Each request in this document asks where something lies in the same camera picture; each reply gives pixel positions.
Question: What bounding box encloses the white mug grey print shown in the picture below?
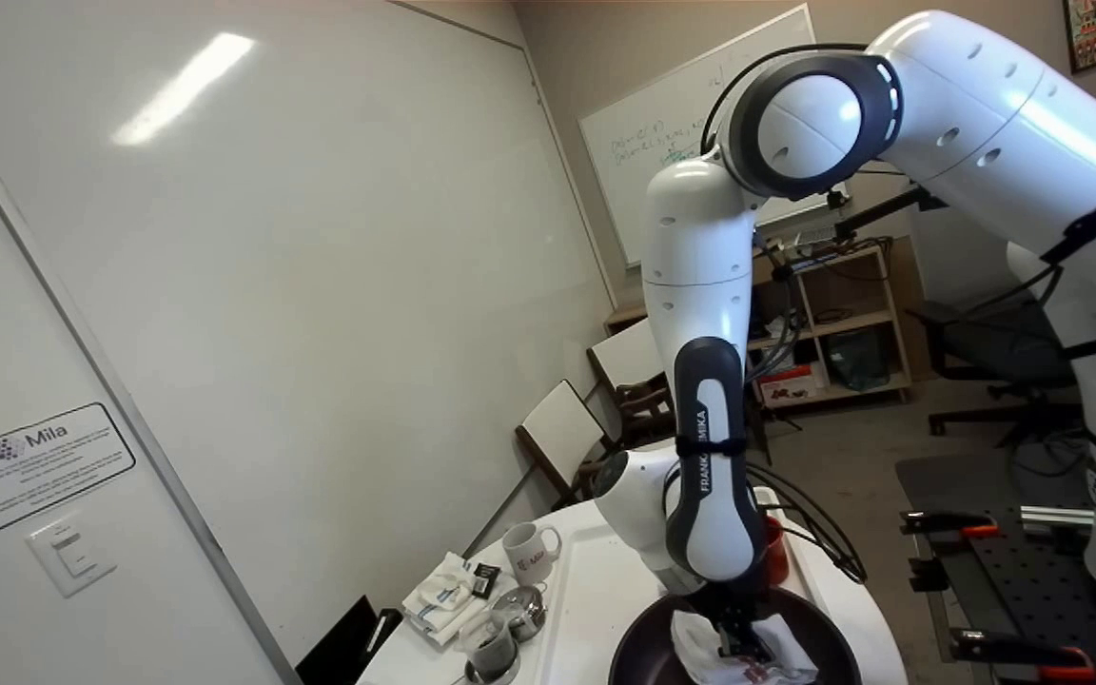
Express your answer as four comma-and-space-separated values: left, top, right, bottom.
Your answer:
497, 519, 568, 592

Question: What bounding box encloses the red white box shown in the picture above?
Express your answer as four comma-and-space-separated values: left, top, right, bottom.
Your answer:
755, 363, 826, 416

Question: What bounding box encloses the round metal tin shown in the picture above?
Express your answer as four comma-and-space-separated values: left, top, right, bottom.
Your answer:
489, 584, 553, 645

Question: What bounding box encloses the white wall sign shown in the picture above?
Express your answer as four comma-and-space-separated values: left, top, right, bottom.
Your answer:
0, 401, 139, 537

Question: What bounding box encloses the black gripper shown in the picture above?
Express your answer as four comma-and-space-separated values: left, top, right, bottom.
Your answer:
683, 584, 791, 675

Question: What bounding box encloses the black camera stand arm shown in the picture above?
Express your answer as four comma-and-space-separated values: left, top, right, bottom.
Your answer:
826, 186, 950, 246

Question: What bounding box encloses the black office chair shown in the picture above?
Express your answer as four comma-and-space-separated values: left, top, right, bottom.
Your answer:
911, 282, 1088, 449

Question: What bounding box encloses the wooden shelf unit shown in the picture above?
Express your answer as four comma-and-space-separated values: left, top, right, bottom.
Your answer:
749, 238, 921, 416

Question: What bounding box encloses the pile of white packets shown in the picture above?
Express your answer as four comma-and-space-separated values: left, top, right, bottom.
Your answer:
399, 547, 496, 652

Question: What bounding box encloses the small grey cup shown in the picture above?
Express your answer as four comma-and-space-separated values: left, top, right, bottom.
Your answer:
460, 622, 526, 685

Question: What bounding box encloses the wall mounted whiteboard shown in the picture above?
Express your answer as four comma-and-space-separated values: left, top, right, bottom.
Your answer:
576, 0, 822, 273

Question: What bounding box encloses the white light switch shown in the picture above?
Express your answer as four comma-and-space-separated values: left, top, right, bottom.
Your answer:
26, 510, 123, 603

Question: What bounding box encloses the silver metal bar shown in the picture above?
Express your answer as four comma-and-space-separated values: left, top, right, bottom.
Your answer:
1015, 504, 1096, 534

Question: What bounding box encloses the large white wall board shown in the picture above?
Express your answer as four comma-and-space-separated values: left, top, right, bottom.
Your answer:
0, 0, 618, 685

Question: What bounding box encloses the dark bag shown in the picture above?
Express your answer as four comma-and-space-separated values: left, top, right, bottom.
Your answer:
826, 328, 898, 392

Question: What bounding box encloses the small black clamp block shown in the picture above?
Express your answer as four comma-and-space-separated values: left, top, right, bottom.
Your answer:
907, 553, 957, 597

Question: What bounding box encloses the black perforated base board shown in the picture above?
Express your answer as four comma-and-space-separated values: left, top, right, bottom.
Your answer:
890, 446, 1096, 685

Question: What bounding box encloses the black red bar clamp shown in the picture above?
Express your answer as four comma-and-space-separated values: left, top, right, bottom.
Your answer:
894, 504, 1007, 543
949, 623, 1096, 685

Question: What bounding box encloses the chair with white tablet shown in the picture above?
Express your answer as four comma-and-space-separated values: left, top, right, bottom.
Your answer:
519, 377, 621, 499
586, 318, 677, 401

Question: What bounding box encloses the black frying pan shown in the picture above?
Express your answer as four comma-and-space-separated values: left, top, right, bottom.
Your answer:
606, 580, 864, 685

